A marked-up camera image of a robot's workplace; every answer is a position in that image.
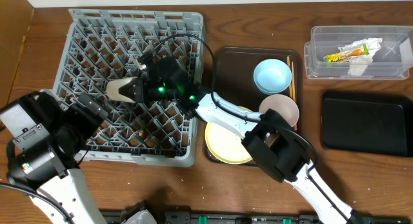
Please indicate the light blue saucer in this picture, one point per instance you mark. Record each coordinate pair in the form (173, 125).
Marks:
(271, 76)

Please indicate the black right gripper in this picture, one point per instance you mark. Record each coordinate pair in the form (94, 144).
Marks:
(139, 90)

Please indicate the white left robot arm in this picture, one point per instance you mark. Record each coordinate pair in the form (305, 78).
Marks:
(41, 154)

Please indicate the yellow plate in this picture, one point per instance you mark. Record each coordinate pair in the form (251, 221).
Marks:
(225, 145)

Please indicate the black bin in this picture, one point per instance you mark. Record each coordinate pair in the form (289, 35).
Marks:
(371, 123)

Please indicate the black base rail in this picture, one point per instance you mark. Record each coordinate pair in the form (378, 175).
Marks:
(184, 215)

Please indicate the wooden chopstick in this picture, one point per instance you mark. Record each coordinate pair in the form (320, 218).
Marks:
(293, 83)
(291, 95)

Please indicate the grey plastic dish rack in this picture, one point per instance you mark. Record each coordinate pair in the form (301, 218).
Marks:
(104, 45)

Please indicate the white paper napkin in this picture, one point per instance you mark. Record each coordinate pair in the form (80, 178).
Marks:
(358, 64)

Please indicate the cream white cup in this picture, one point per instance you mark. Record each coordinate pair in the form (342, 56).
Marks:
(112, 90)

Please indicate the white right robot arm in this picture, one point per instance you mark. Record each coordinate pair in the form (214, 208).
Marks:
(268, 138)

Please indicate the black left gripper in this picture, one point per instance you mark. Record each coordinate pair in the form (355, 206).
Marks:
(93, 107)

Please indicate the pink bowl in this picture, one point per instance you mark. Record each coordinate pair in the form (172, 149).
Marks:
(282, 104)

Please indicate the clear plastic bin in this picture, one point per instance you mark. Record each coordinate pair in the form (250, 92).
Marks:
(392, 62)

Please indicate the yellow green snack wrapper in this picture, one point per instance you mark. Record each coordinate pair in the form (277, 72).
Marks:
(345, 55)

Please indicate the dark brown tray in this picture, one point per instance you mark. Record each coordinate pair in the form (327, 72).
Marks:
(234, 83)

